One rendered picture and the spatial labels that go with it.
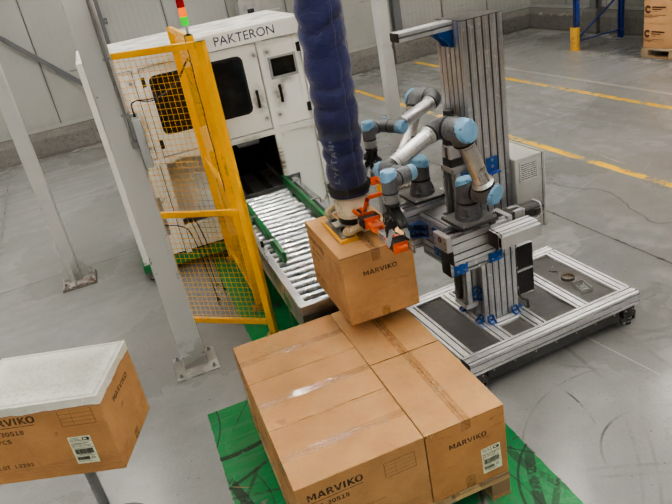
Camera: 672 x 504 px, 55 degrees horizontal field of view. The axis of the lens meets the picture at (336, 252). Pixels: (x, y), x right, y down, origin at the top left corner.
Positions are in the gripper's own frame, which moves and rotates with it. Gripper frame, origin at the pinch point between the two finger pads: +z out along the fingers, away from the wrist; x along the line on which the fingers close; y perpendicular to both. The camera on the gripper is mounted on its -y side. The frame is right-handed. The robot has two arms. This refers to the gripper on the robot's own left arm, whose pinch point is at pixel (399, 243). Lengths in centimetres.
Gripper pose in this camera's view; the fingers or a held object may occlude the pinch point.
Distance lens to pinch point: 299.9
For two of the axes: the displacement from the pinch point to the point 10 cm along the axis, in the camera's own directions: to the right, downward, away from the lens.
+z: 1.7, 8.9, 4.2
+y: -3.4, -3.5, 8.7
